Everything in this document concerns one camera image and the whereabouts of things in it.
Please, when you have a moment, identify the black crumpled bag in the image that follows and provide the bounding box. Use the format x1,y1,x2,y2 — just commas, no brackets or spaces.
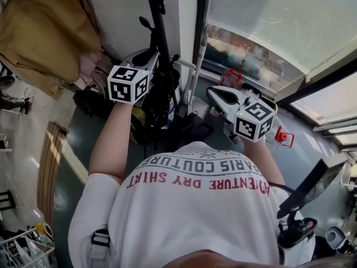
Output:
167,111,215,146

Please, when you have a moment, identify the grey buckle strap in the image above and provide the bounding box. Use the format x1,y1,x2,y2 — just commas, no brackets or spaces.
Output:
88,228,112,268

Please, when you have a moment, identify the black stool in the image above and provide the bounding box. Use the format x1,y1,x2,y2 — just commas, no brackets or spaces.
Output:
0,189,17,212

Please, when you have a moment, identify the black cable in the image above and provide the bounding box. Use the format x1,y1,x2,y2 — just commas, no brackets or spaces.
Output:
267,180,297,194

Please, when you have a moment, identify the white round device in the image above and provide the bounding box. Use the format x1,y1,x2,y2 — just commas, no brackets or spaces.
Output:
325,226,356,256

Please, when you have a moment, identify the white wire basket rack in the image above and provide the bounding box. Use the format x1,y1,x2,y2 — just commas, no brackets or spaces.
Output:
0,227,56,268

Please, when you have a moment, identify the clear water jug red cap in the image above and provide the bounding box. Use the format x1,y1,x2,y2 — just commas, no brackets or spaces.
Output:
263,125,296,151

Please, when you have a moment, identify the white roller blind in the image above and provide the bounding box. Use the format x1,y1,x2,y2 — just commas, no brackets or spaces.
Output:
208,0,357,72

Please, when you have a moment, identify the black window frame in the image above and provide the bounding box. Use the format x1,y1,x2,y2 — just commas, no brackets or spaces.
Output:
192,0,357,117

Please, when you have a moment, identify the wooden floor strip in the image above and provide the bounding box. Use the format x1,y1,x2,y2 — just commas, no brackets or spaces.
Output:
37,121,70,226

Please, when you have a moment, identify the pink garment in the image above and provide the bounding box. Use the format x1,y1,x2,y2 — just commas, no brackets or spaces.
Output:
73,47,119,92

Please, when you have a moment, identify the black bucket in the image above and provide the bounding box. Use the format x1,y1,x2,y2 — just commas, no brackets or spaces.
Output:
240,82,263,99

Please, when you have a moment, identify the person's white printed shirt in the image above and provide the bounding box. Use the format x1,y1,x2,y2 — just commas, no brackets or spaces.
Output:
67,141,316,268

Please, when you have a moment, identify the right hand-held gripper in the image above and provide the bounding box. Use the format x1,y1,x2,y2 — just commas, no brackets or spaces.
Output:
206,85,277,145

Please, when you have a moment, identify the beige coat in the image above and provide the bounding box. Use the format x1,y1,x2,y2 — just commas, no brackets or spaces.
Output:
0,0,103,100

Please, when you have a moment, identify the person's right forearm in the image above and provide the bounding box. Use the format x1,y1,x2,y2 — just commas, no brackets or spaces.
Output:
240,137,286,187

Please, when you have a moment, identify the tape roll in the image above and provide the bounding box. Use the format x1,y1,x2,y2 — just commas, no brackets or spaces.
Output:
42,222,55,239

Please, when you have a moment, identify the black clamp mount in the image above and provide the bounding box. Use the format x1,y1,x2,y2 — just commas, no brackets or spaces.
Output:
277,218,318,250

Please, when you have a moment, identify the white tube frame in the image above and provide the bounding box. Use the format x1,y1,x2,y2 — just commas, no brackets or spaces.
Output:
172,57,197,106

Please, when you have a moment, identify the green yellow backpack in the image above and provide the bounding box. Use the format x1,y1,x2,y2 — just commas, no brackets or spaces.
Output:
130,106,148,145

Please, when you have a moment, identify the black tripod stand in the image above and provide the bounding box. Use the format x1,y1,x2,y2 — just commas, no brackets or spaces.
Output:
138,0,181,116

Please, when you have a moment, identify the person's left forearm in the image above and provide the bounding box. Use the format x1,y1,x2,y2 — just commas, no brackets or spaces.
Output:
88,101,134,186

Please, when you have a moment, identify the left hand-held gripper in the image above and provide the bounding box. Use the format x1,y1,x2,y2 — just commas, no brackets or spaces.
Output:
107,48,162,108

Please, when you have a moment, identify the white tote bag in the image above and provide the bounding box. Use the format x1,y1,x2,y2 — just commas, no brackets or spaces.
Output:
164,104,179,131

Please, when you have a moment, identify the red-handled gift bag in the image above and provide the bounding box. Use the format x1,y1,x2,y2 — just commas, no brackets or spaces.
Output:
218,68,243,90

